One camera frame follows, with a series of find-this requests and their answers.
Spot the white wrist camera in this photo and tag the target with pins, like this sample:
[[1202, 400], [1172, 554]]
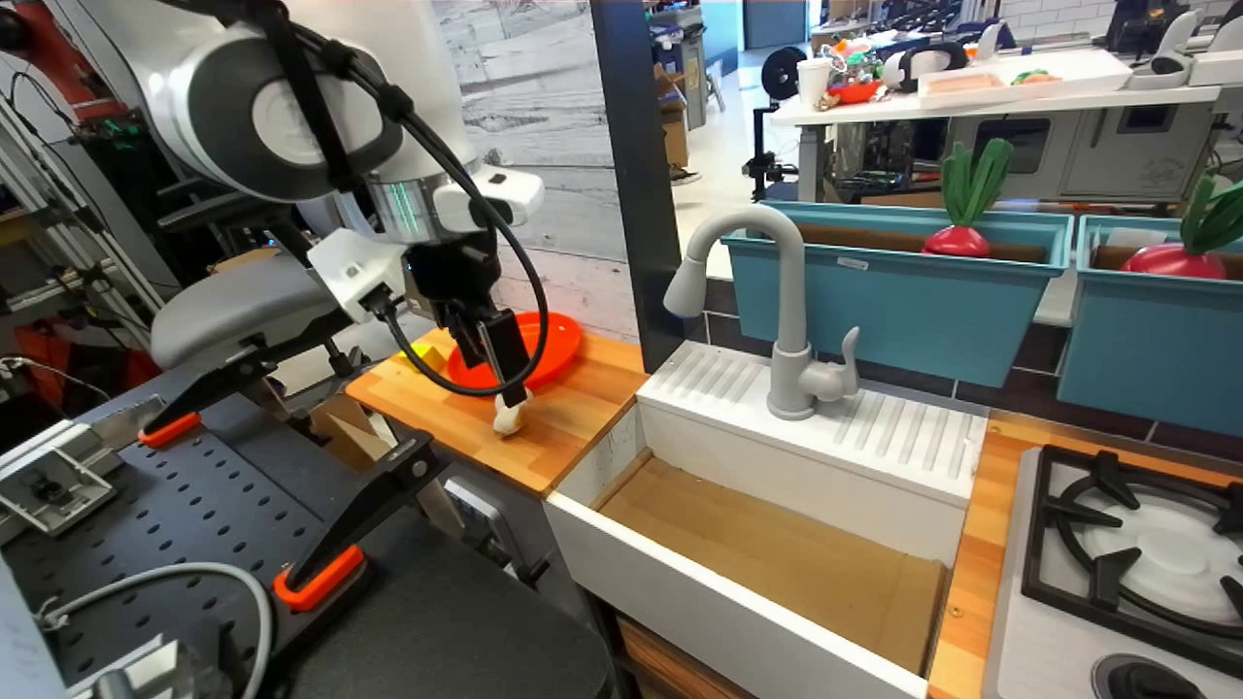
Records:
[[498, 194]]

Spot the grey wood-look backsplash panel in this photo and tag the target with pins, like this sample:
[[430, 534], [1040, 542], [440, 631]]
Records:
[[544, 129]]

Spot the teal planter box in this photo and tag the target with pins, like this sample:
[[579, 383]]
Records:
[[1151, 350], [895, 303]]

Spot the black vertical frame post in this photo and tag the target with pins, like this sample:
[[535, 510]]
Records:
[[644, 194]]

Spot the grey toy faucet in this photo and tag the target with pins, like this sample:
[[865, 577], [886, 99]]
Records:
[[786, 334]]

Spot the white toy sink basin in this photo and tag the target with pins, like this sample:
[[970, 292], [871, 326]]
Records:
[[724, 624]]

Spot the yellow block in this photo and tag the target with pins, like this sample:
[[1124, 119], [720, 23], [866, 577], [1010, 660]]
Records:
[[430, 348]]

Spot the metal bracket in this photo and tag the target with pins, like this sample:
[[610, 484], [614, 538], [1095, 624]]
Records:
[[50, 490]]

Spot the red toy radish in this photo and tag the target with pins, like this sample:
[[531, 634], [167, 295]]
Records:
[[1172, 256], [956, 237]]

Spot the toy gas stove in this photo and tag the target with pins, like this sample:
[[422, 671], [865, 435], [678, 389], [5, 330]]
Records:
[[1139, 585]]

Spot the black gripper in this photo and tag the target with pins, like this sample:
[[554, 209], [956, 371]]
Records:
[[451, 277]]

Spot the grey padded chair seat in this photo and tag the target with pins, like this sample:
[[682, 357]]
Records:
[[233, 306]]

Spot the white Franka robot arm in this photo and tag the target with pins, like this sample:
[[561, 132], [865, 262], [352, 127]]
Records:
[[233, 102]]

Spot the red round plate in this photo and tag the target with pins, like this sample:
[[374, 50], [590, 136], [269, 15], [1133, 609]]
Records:
[[550, 348]]

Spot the black perforated mounting board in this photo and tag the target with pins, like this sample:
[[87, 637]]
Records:
[[167, 519]]

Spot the small white toy object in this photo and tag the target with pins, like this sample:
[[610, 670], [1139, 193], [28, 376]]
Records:
[[511, 418]]

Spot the white background table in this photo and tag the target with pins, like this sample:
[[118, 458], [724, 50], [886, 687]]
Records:
[[984, 102]]

